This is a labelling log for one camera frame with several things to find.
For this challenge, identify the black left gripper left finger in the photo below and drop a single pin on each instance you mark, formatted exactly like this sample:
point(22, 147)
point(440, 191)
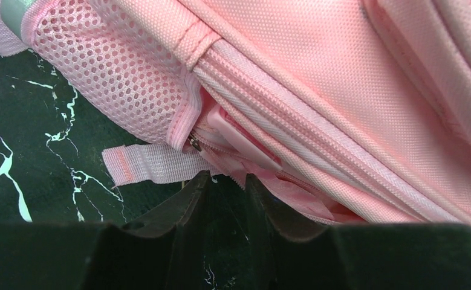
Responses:
point(162, 249)

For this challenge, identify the pink student backpack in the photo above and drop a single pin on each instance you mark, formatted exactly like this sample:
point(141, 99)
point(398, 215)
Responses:
point(345, 110)

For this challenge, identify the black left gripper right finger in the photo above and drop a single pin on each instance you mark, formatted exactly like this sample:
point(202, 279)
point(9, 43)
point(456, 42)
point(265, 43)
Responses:
point(290, 251)

